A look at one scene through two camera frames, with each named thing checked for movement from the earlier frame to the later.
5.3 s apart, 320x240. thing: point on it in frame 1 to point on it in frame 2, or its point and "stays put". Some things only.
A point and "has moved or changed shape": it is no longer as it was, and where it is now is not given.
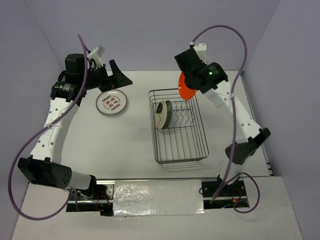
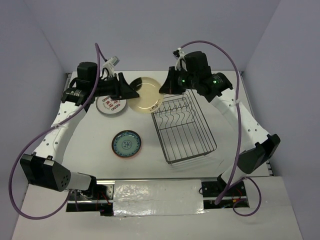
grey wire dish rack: x=184 y=140 has moved or changed shape
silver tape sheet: x=158 y=197 stays put
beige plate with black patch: x=161 y=114 to x=150 y=99
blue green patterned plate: x=170 y=111 to x=126 y=143
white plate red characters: x=111 y=102 stays put
